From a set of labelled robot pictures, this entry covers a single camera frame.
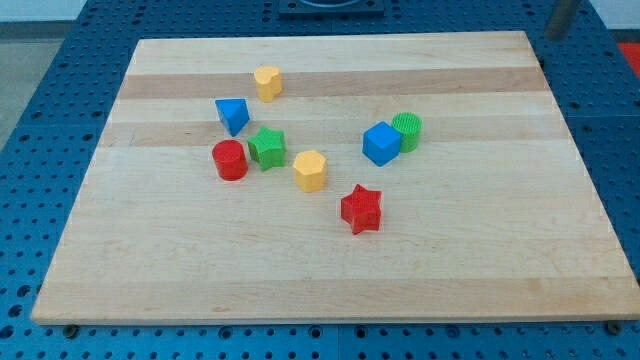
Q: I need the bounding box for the yellow hexagon block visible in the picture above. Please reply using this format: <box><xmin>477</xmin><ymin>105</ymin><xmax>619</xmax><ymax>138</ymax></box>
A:
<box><xmin>293</xmin><ymin>150</ymin><xmax>327</xmax><ymax>192</ymax></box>

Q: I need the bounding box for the red star block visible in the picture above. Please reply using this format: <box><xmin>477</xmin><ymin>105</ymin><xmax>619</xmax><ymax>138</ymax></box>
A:
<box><xmin>340</xmin><ymin>184</ymin><xmax>382</xmax><ymax>235</ymax></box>

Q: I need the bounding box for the green star block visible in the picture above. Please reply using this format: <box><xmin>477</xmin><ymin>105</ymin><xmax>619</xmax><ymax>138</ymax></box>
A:
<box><xmin>247</xmin><ymin>126</ymin><xmax>286</xmax><ymax>171</ymax></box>

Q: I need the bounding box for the blue cube block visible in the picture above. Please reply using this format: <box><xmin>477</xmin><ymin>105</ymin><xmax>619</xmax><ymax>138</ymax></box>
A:
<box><xmin>362</xmin><ymin>122</ymin><xmax>401</xmax><ymax>167</ymax></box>

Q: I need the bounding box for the wooden board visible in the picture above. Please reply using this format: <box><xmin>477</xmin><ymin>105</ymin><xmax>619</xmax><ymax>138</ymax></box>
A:
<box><xmin>31</xmin><ymin>31</ymin><xmax>639</xmax><ymax>325</ymax></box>

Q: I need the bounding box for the red cylinder block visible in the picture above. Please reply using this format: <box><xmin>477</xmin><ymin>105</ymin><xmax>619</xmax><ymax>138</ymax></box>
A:
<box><xmin>212</xmin><ymin>139</ymin><xmax>248</xmax><ymax>181</ymax></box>

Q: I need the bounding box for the green cylinder block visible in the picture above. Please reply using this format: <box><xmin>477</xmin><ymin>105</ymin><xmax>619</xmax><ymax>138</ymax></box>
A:
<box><xmin>392</xmin><ymin>112</ymin><xmax>422</xmax><ymax>153</ymax></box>

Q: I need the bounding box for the blue triangle block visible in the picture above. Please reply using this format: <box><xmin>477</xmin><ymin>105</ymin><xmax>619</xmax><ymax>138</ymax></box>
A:
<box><xmin>214</xmin><ymin>98</ymin><xmax>250</xmax><ymax>137</ymax></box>

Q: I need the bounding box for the yellow heart block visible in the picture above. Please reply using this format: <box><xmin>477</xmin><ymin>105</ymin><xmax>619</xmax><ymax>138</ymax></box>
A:
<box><xmin>254</xmin><ymin>65</ymin><xmax>283</xmax><ymax>103</ymax></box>

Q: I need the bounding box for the grey metal stylus rod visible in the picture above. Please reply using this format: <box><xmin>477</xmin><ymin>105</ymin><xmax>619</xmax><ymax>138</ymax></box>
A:
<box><xmin>544</xmin><ymin>0</ymin><xmax>582</xmax><ymax>42</ymax></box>

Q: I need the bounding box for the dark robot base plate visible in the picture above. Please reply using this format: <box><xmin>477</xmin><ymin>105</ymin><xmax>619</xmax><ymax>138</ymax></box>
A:
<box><xmin>277</xmin><ymin>0</ymin><xmax>385</xmax><ymax>17</ymax></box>

